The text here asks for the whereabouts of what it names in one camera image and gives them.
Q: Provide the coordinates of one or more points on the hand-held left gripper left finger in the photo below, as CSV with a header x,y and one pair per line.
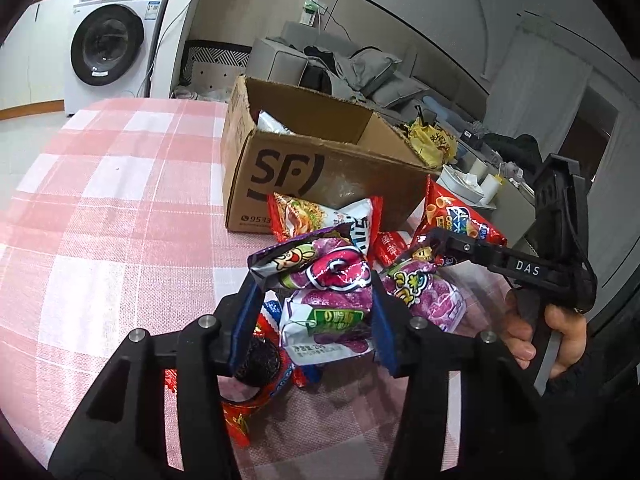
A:
x,y
245,330

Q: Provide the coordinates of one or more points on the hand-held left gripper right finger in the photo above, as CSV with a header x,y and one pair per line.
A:
x,y
385,335

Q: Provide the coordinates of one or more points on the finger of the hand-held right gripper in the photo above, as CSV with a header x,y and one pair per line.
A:
x,y
460,250

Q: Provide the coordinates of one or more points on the blue cookie packet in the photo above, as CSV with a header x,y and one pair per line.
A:
x,y
260,360

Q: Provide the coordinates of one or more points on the red cone snack packet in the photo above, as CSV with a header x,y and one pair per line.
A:
x,y
450,210

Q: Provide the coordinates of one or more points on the small purple snack packet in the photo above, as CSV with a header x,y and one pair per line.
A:
x,y
430,295

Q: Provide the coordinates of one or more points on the red sausage packet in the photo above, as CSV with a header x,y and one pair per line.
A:
x,y
390,247

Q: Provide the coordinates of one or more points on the large purple snack packet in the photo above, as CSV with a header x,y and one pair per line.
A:
x,y
320,280

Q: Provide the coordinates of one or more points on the red yellow-print snack packet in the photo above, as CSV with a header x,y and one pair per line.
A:
x,y
240,422

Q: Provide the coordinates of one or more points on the white black-lettered snack packet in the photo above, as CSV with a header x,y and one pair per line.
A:
x,y
362,225

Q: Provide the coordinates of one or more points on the red noodle packet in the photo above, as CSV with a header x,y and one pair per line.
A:
x,y
295,212

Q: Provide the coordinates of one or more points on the brown cardboard box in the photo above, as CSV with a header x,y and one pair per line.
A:
x,y
320,170

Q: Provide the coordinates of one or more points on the person's right forearm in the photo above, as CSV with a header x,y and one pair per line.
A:
x,y
590,410

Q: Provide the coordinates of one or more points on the person's right hand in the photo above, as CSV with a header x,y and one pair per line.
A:
x,y
565,335

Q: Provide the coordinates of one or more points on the grey coffee table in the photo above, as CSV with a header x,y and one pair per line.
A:
x,y
505,200

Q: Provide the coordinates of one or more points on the white cup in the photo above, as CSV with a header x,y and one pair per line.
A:
x,y
492,187

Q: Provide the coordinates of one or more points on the black cloth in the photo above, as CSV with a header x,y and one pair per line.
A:
x,y
515,152

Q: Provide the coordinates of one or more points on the yellow plastic bag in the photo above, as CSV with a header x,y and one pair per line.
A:
x,y
432,142

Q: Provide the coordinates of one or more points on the grey cushion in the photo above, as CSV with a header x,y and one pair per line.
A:
x,y
395,92

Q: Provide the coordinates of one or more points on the pink checked tablecloth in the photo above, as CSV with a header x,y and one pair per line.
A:
x,y
100,210

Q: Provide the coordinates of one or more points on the black garment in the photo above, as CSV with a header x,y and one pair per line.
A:
x,y
317,77

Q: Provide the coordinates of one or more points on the white cloth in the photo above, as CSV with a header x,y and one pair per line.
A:
x,y
197,94

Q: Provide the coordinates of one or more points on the grey sofa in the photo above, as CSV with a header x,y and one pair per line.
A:
x,y
280,60

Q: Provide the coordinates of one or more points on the white power strip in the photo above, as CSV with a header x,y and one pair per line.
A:
x,y
311,12

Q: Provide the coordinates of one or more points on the white washing machine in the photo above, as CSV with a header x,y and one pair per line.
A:
x,y
107,45

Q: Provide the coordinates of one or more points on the white counter cabinet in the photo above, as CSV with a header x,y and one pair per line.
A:
x,y
35,60

